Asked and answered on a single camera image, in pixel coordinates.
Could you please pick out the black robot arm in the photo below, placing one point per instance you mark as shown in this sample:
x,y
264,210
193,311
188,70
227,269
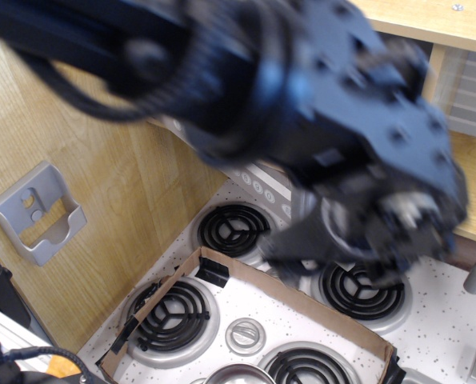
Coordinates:
x,y
307,86

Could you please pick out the back right black burner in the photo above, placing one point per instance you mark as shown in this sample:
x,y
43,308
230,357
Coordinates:
x,y
350,292

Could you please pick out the brown cardboard barrier strip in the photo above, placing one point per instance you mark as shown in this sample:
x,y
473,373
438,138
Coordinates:
x,y
290,318

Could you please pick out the front right black burner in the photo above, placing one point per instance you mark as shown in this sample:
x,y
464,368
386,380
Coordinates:
x,y
306,365

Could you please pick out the silver metal pot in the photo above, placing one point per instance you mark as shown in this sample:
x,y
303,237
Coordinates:
x,y
239,373

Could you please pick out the front grey stove knob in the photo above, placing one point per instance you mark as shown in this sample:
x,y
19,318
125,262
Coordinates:
x,y
245,336

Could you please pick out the grey wall phone holder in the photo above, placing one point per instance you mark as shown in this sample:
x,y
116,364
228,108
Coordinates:
x,y
27,201

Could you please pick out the front left black burner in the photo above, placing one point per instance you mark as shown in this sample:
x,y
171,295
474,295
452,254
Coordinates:
x,y
178,321

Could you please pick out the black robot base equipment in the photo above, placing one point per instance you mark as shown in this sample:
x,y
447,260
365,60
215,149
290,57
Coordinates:
x,y
11,304

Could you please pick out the orange object at bottom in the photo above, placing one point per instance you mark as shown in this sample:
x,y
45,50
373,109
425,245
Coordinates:
x,y
61,367

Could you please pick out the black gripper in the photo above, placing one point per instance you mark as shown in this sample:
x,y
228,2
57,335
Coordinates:
x,y
369,158

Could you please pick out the black burner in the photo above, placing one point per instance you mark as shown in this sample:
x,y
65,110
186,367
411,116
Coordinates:
x,y
306,365
178,321
350,292
232,229

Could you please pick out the back left black burner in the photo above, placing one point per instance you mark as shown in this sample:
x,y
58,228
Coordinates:
x,y
232,229

